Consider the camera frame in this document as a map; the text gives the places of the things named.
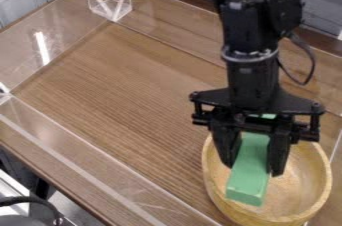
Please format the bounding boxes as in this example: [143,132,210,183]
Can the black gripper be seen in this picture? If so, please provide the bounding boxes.
[190,56,325,177]

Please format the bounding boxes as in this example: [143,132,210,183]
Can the green rectangular block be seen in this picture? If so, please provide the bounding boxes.
[225,113,278,208]

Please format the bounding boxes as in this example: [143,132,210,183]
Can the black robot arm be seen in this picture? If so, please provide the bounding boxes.
[190,0,325,177]

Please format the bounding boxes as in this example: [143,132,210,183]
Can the light wooden bowl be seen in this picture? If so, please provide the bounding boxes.
[202,137,333,226]

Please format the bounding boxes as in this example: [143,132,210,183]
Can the clear acrylic front wall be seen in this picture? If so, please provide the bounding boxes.
[0,94,221,226]

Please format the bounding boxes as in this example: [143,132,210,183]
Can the clear acrylic corner bracket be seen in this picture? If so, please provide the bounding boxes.
[87,0,132,22]

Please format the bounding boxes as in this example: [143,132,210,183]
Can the black cable bottom left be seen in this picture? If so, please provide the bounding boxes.
[0,195,64,226]

